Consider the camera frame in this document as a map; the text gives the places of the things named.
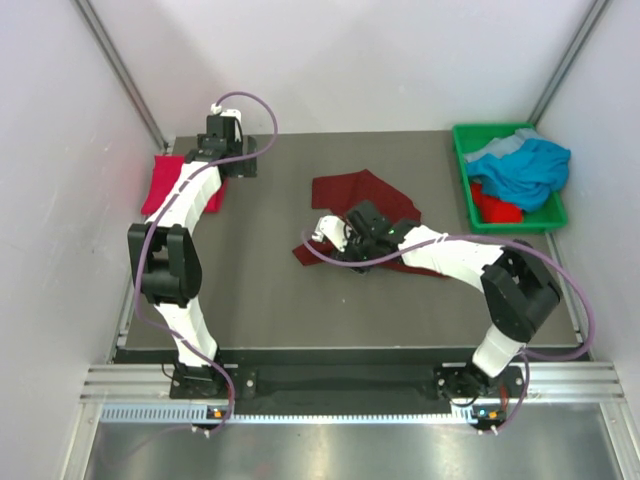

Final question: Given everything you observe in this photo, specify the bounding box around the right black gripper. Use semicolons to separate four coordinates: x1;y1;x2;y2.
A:
332;225;378;276

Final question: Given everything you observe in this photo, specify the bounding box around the dark maroon t-shirt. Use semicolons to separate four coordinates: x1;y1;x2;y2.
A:
292;169;444;278

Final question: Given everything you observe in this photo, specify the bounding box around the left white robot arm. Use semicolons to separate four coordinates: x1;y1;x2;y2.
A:
127;106;257;399

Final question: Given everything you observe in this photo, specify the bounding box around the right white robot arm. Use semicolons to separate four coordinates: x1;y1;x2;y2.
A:
314;200;561;400

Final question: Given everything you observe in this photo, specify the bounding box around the folded bright red t-shirt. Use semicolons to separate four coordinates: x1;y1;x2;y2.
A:
140;155;227;216

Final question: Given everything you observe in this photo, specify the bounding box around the red t-shirt in bin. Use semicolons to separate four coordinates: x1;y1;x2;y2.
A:
470;183;523;224

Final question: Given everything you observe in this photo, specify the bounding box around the grey t-shirt in bin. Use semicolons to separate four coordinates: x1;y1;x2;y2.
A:
464;128;544;163

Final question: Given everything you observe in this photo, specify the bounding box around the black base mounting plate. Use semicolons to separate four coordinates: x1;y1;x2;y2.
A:
169;363;526;401

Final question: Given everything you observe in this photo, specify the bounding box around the blue t-shirt in bin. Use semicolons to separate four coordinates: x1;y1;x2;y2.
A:
465;139;571;212

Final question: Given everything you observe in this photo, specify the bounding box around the green plastic bin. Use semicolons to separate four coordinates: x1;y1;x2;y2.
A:
452;122;568;235

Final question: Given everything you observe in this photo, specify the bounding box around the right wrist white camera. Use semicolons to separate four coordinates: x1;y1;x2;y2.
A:
311;215;349;252

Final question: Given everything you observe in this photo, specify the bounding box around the wrist white camera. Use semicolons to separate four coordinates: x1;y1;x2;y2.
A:
210;103;242;141
311;215;349;252

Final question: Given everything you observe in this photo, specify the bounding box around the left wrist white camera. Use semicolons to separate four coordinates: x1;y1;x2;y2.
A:
210;103;242;141

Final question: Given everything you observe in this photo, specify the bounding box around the left aluminium corner post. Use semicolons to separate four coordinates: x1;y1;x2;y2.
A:
71;0;169;151

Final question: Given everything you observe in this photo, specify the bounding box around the aluminium corner post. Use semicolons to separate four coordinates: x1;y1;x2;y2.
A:
527;0;613;125
71;0;169;151

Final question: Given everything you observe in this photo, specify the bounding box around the aluminium front rail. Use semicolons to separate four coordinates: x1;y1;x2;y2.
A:
80;362;625;403

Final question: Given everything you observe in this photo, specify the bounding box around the grey slotted cable duct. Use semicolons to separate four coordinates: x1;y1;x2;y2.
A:
100;403;478;426

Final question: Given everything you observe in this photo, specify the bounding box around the right aluminium corner post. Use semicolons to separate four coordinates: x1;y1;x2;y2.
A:
527;0;613;125

